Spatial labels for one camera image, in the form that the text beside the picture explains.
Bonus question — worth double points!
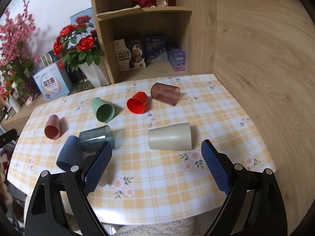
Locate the glass dish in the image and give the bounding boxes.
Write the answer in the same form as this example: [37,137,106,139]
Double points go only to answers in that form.
[68,78,95,95]

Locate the white milk carton box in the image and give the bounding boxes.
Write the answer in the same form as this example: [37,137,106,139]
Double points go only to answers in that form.
[114,38,146,72]

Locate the blue plastic cup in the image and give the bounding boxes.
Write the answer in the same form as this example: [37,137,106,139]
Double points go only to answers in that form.
[56,135,82,171]

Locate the dark blue snack box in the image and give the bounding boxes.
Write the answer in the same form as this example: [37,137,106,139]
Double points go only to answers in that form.
[144,34,168,65]

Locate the pink plastic cup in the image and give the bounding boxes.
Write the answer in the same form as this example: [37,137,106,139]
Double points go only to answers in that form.
[44,114,60,140]

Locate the red rose bouquet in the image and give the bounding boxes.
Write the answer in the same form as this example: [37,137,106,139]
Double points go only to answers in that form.
[52,15,105,73]

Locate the white paper vase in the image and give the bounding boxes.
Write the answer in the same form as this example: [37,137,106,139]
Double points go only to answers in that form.
[79,59,110,88]

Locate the yellow plaid floral tablecloth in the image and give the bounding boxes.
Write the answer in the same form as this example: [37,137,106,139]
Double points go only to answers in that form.
[7,74,275,225]

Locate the beige plastic cup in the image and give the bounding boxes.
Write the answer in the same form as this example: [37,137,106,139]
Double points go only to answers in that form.
[147,123,192,151]

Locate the transparent brown cup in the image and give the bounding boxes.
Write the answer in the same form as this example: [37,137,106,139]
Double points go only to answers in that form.
[151,83,181,106]

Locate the light blue probiotics box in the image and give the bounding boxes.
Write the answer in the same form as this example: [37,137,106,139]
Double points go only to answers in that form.
[33,62,72,101]

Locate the wooden shelf cabinet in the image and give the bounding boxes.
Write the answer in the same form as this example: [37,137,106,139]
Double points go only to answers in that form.
[91,0,217,84]

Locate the transparent teal cup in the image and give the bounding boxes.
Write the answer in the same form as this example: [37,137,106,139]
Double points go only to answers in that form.
[79,125,115,153]

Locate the purple small box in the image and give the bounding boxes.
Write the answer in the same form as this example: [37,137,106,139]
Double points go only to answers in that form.
[168,48,186,71]

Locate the pink blossom branch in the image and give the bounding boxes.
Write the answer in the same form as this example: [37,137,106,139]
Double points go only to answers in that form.
[1,0,38,96]

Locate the red plastic cup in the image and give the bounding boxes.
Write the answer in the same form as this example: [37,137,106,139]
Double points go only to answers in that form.
[127,92,148,114]

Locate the green plastic cup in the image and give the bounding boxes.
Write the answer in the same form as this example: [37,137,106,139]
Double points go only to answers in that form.
[91,97,115,123]

